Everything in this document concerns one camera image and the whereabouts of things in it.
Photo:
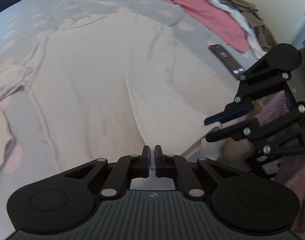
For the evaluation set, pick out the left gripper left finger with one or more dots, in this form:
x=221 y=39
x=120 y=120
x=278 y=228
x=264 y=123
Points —
x=66 y=200

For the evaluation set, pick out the grey duvet pink dots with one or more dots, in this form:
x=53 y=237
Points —
x=25 y=155

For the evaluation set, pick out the dark pink pillow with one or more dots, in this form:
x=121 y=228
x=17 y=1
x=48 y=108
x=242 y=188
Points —
x=217 y=20

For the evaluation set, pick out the brown striped garment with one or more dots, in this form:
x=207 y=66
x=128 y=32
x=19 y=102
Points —
x=249 y=10

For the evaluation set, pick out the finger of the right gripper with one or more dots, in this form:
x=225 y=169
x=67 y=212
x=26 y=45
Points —
x=267 y=76
x=266 y=139

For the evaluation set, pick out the black smartphone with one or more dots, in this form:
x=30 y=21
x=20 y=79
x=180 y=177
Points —
x=227 y=60

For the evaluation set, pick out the cream white long-sleeve garment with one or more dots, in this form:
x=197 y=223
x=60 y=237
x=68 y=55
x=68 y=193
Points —
x=107 y=85

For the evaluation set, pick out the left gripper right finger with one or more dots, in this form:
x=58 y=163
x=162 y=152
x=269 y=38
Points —
x=241 y=201

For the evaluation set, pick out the white crumpled garment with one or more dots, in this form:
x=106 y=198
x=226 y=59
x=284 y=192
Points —
x=252 y=40

